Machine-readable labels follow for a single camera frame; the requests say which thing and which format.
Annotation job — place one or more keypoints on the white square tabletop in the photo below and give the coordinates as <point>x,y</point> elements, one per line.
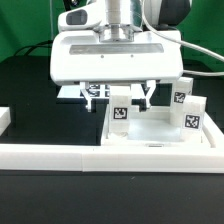
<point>149,129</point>

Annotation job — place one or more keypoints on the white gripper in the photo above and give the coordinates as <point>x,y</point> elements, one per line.
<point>106,44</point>

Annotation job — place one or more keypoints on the white U-shaped fence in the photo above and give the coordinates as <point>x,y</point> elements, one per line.
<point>191,159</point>

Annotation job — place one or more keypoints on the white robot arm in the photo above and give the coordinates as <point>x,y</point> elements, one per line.
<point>154,13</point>

